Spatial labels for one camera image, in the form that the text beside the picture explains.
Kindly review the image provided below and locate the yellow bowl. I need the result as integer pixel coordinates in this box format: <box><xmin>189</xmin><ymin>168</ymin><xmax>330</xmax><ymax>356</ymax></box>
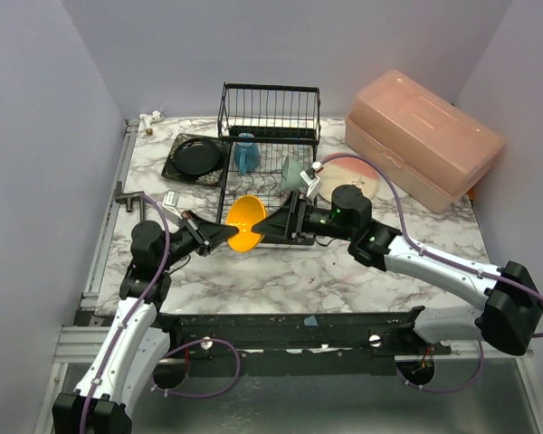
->
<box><xmin>225</xmin><ymin>195</ymin><xmax>267</xmax><ymax>253</ymax></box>

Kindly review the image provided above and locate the mint green bowl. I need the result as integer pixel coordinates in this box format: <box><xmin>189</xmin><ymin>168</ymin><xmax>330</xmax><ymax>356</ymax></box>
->
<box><xmin>280</xmin><ymin>156</ymin><xmax>305</xmax><ymax>192</ymax></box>

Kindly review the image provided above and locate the black patterned square plate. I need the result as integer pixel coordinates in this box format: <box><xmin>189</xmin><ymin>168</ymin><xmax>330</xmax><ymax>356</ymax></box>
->
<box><xmin>161</xmin><ymin>133</ymin><xmax>229</xmax><ymax>186</ymax></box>

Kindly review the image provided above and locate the pink beige round plate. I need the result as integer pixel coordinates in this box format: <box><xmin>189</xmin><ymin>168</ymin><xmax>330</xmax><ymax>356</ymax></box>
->
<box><xmin>319</xmin><ymin>156</ymin><xmax>380</xmax><ymax>203</ymax></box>

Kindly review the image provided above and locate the blue floral mug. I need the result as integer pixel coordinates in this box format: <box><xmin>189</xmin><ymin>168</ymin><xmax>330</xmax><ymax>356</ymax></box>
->
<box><xmin>233</xmin><ymin>133</ymin><xmax>260</xmax><ymax>176</ymax></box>

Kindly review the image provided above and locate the black round plate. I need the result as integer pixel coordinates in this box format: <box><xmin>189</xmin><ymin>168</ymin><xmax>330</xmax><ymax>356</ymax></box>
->
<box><xmin>172</xmin><ymin>138</ymin><xmax>220</xmax><ymax>175</ymax></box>

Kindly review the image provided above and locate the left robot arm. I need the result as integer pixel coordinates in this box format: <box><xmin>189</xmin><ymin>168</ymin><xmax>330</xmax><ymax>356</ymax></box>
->
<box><xmin>52</xmin><ymin>211</ymin><xmax>238</xmax><ymax>433</ymax></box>

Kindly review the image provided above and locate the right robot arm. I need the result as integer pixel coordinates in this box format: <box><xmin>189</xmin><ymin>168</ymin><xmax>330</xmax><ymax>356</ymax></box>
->
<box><xmin>252</xmin><ymin>184</ymin><xmax>543</xmax><ymax>355</ymax></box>

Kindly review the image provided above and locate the black front mounting bar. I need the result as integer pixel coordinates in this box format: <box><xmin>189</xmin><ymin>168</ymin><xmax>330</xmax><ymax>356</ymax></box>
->
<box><xmin>151</xmin><ymin>309</ymin><xmax>451</xmax><ymax>377</ymax></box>

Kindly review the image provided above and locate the white corner fixture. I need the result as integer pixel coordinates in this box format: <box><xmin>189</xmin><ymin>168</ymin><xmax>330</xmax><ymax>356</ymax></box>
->
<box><xmin>138</xmin><ymin>109</ymin><xmax>165</xmax><ymax>137</ymax></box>

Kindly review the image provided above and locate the pink plastic storage box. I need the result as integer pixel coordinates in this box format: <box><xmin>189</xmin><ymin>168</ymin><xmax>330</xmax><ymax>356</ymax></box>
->
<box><xmin>345</xmin><ymin>70</ymin><xmax>506</xmax><ymax>213</ymax></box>

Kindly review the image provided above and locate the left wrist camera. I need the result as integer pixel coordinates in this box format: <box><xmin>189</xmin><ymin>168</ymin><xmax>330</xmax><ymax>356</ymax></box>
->
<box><xmin>161</xmin><ymin>190</ymin><xmax>180</xmax><ymax>220</ymax></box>

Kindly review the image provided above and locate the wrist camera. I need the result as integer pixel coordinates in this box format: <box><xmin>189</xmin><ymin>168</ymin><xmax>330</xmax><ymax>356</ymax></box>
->
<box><xmin>161</xmin><ymin>190</ymin><xmax>180</xmax><ymax>220</ymax></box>
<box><xmin>300</xmin><ymin>162</ymin><xmax>323</xmax><ymax>201</ymax></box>

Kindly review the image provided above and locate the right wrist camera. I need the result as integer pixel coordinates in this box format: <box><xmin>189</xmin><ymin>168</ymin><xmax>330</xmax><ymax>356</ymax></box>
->
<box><xmin>300</xmin><ymin>162</ymin><xmax>323</xmax><ymax>201</ymax></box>

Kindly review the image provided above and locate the dark metal T handle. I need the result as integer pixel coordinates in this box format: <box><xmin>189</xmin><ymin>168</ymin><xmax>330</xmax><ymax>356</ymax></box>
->
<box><xmin>113</xmin><ymin>181</ymin><xmax>146</xmax><ymax>222</ymax></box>

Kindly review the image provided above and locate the black wire dish rack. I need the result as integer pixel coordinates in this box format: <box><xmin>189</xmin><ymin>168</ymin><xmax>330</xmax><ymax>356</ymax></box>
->
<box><xmin>216</xmin><ymin>83</ymin><xmax>321</xmax><ymax>222</ymax></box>

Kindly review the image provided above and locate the aluminium left rail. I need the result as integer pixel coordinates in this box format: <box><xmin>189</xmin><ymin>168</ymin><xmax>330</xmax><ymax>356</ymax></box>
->
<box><xmin>80</xmin><ymin>119</ymin><xmax>139</xmax><ymax>310</ymax></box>

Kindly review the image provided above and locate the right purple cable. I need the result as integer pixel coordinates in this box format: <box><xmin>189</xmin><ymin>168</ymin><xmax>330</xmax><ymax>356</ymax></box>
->
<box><xmin>314</xmin><ymin>153</ymin><xmax>543</xmax><ymax>394</ymax></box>

